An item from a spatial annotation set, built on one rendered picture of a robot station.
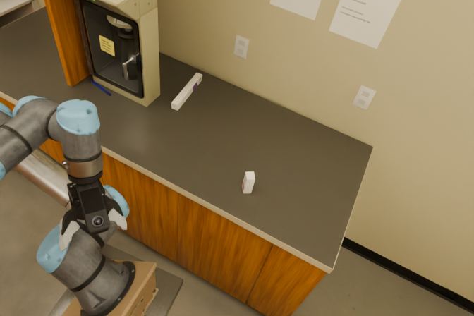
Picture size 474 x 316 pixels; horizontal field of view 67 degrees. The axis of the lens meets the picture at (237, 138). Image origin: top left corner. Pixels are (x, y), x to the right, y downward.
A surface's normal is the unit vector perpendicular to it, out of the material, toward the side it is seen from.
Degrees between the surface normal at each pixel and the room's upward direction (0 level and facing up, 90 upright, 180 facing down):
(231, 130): 0
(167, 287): 0
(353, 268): 0
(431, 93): 90
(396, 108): 90
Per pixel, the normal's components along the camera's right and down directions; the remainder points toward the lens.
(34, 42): 0.12, -0.67
